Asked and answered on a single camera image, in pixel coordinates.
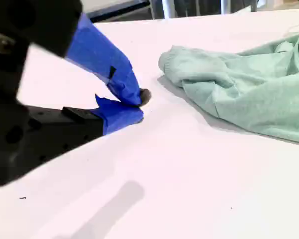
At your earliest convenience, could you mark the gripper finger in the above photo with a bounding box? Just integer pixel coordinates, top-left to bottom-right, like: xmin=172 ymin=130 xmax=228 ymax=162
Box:
xmin=0 ymin=0 xmax=152 ymax=107
xmin=27 ymin=94 xmax=145 ymax=172

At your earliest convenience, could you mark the pale green T-shirt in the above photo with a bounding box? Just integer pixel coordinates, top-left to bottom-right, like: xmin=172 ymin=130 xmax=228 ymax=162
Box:
xmin=158 ymin=32 xmax=299 ymax=145

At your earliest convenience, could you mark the white side table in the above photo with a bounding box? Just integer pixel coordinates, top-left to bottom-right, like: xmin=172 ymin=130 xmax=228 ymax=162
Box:
xmin=82 ymin=0 xmax=151 ymax=23

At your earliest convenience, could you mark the white post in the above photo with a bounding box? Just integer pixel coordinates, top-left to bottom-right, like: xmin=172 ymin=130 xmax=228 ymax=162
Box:
xmin=161 ymin=0 xmax=175 ymax=19
xmin=220 ymin=0 xmax=232 ymax=15

